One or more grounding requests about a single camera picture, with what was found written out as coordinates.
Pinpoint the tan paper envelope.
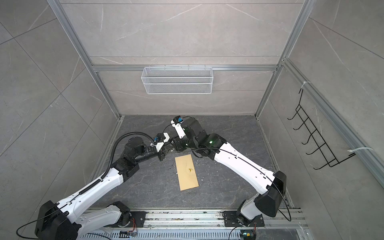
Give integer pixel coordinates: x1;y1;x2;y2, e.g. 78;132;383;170
175;155;199;191

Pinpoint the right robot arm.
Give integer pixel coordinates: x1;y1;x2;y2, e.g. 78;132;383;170
171;116;287;226

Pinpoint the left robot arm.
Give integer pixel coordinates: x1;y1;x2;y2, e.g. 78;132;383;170
35;132;170;240

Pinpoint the right black camera cable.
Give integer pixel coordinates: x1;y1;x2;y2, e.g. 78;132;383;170
161;116;229;158

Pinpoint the black camera cable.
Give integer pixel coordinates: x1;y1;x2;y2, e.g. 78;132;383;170
100;131;155;181
161;116;229;158

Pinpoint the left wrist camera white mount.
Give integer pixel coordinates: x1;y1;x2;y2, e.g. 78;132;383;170
154;133;170;153

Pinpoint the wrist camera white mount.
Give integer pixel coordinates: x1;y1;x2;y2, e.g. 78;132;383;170
171;116;186;139
154;133;170;153

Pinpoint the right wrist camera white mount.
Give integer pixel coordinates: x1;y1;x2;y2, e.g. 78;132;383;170
171;116;186;139

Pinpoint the left black camera cable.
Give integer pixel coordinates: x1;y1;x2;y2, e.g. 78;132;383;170
100;131;155;181

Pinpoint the white wire mesh basket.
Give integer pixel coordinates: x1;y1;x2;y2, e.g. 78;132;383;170
141;67;214;95

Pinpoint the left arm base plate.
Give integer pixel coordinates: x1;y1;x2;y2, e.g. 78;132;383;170
118;212;147;229

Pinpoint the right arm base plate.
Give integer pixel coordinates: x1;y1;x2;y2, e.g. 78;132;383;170
222;211;265;228

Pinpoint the slotted cable duct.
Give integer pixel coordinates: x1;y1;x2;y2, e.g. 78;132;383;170
79;229;242;240

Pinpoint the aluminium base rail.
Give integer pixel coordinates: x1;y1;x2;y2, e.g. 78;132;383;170
89;209;310;232

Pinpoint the black wire hook rack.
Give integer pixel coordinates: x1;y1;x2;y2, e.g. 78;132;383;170
287;89;356;171

